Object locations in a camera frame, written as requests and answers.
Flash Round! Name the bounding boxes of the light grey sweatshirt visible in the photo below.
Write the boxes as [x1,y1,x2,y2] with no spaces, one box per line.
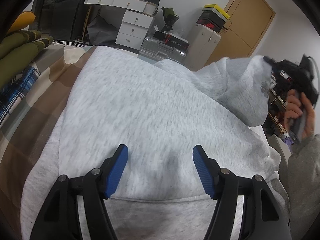
[20,46,289,239]

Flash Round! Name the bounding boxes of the person right hand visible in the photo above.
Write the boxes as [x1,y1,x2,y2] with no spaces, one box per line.
[284,89,315,139]

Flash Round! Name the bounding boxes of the wooden shoe rack with shoes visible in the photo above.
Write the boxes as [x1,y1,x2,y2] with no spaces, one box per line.
[263,70,291,138]

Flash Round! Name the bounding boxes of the wooden door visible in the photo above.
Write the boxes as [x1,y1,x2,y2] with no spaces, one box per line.
[205,0,276,65]

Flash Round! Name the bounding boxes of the white small cabinet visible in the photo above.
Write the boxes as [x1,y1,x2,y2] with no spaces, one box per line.
[184,24,221,71]

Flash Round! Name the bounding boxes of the yellow black shoe boxes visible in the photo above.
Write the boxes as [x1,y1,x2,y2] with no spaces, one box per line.
[196,4,230,33]

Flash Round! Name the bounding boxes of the checkered bed sheet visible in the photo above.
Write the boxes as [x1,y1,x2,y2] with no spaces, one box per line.
[1,45,95,238]

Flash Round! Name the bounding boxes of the silver aluminium suitcase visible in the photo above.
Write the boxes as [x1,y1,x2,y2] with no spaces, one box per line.
[139,36,186,64]

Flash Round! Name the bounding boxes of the black box on suitcase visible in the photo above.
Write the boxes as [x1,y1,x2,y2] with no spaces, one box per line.
[153,31,189,51]

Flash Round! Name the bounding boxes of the dark flower bouquet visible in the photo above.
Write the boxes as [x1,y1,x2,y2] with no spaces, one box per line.
[161,7,179,32]

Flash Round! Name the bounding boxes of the white dressing desk with drawers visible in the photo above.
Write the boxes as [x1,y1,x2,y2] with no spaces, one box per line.
[84,0,158,50]

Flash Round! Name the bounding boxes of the black refrigerator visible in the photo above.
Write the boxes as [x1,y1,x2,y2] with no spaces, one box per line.
[36,0,86,41]

